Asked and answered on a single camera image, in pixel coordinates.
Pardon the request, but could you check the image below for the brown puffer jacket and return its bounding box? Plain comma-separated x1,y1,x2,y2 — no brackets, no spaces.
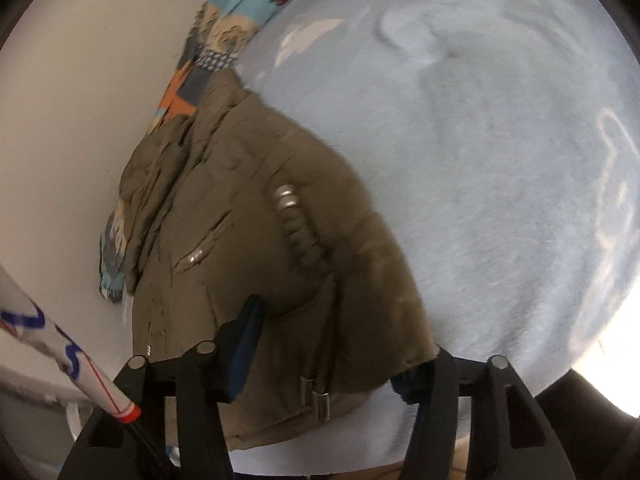
120,67,438,453

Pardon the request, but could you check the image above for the black cable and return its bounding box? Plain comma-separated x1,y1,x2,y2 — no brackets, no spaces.
127,417,173,480

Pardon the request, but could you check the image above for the light blue cloud bed sheet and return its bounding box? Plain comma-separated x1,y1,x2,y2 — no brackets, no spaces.
222,0,640,476

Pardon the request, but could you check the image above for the wooden headboard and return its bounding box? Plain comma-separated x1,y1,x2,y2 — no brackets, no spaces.
345,460,473,480

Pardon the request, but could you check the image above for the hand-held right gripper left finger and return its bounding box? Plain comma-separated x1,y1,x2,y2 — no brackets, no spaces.
57,294,266,480

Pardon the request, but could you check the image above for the patchwork printed blanket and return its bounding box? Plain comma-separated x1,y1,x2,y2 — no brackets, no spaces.
97,0,301,306

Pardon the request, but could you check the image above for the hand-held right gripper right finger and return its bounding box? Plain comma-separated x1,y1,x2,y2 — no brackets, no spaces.
390,344,576,480

